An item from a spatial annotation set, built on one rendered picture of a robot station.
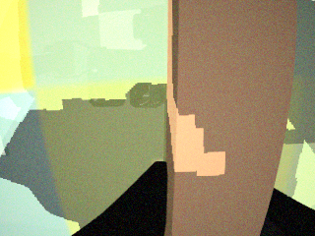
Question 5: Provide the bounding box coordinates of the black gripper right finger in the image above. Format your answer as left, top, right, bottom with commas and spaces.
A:
260, 189, 315, 236

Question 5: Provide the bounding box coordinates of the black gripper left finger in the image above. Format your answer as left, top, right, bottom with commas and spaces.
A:
71, 162, 168, 236

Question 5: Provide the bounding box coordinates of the long wooden rail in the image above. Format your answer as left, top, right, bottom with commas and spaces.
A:
164, 0, 298, 236

